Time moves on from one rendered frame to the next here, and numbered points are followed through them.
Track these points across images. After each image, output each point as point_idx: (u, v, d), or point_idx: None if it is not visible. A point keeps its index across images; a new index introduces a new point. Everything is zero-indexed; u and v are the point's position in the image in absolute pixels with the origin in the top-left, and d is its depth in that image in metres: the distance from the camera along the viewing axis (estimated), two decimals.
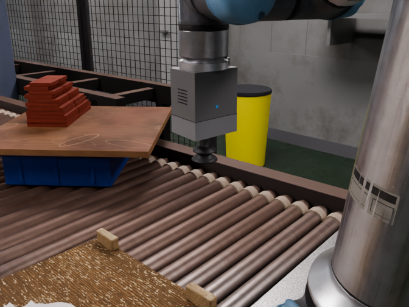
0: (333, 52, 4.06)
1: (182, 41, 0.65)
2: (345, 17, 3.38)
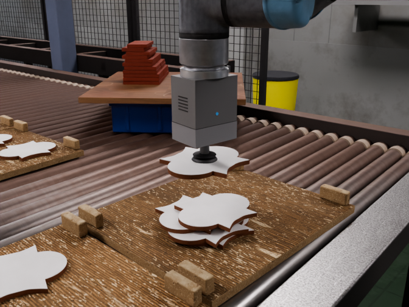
0: (356, 39, 4.22)
1: (182, 49, 0.66)
2: (372, 3, 3.54)
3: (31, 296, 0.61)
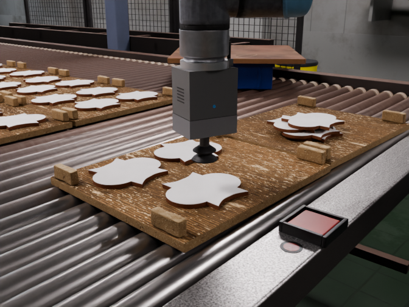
0: (370, 29, 4.51)
1: (181, 40, 0.66)
2: None
3: None
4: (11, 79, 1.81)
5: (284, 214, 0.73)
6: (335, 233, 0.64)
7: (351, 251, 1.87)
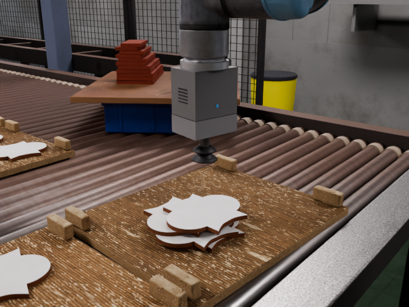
0: (355, 39, 4.20)
1: (182, 41, 0.65)
2: (371, 3, 3.52)
3: (12, 301, 0.59)
4: None
5: None
6: None
7: None
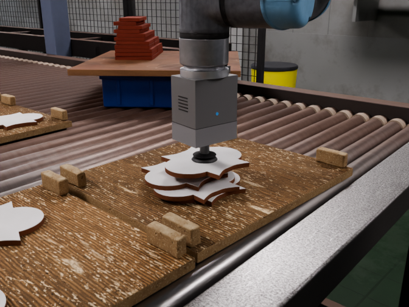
0: (355, 30, 4.17)
1: (182, 49, 0.66)
2: None
3: (3, 248, 0.56)
4: None
5: None
6: None
7: None
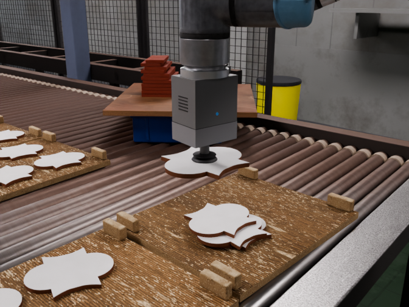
0: (356, 45, 4.33)
1: (183, 49, 0.66)
2: (373, 11, 3.66)
3: (88, 290, 0.72)
4: None
5: None
6: None
7: None
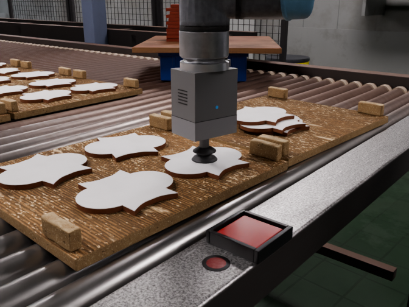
0: (364, 24, 4.38)
1: (182, 42, 0.66)
2: None
3: (146, 156, 0.77)
4: None
5: (220, 220, 0.60)
6: (272, 245, 0.51)
7: (334, 256, 1.74)
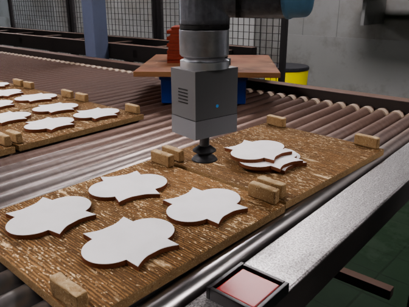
0: (363, 33, 4.41)
1: (182, 41, 0.65)
2: None
3: (148, 199, 0.80)
4: None
5: (220, 271, 0.63)
6: (269, 304, 0.54)
7: None
